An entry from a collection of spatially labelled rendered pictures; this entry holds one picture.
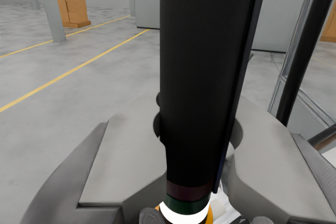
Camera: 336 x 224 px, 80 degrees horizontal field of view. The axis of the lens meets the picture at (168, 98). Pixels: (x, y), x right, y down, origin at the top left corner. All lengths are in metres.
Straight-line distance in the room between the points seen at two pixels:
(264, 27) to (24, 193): 5.45
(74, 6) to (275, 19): 6.41
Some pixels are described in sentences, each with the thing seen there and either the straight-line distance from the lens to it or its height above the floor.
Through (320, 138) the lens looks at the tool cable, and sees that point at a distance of 0.31.
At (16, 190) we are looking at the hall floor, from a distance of 2.26.
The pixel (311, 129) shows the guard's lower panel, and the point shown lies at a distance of 1.32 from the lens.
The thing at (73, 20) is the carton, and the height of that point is 0.24.
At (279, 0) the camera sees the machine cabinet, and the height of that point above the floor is 1.21.
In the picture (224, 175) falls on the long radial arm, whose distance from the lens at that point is 0.56.
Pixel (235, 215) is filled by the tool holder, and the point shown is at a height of 1.38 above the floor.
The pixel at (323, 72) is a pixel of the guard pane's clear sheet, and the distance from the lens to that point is 1.29.
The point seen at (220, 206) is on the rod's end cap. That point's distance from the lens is 0.20.
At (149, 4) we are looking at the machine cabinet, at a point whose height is 0.81.
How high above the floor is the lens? 1.55
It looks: 30 degrees down
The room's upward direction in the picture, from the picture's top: 1 degrees clockwise
